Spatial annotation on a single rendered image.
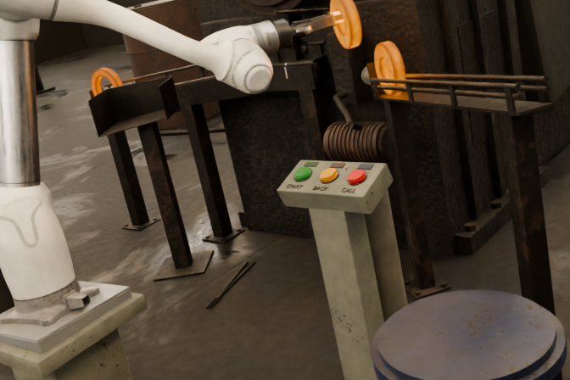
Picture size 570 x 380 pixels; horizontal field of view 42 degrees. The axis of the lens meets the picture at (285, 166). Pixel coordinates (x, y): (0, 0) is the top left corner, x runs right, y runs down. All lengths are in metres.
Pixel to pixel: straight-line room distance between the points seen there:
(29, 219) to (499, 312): 1.07
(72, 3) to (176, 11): 3.48
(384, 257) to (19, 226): 0.86
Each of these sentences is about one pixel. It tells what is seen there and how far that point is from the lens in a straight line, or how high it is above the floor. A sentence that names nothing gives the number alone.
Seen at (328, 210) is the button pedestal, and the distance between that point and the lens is 1.63.
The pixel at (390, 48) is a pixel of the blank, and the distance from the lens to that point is 2.12.
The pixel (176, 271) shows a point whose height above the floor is 0.01.
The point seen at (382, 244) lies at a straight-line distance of 1.81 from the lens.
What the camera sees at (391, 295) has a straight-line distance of 1.87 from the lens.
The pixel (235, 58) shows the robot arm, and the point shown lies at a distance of 1.83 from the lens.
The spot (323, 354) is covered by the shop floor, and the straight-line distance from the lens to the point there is 2.15.
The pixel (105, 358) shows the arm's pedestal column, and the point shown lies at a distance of 1.96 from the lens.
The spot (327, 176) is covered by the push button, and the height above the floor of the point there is 0.61.
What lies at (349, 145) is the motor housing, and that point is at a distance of 2.28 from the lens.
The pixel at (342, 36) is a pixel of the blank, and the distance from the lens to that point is 2.12.
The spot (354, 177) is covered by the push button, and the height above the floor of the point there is 0.61.
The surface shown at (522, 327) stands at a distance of 1.31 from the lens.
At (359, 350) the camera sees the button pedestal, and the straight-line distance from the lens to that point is 1.78.
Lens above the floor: 1.10
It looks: 16 degrees down
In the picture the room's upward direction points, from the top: 12 degrees counter-clockwise
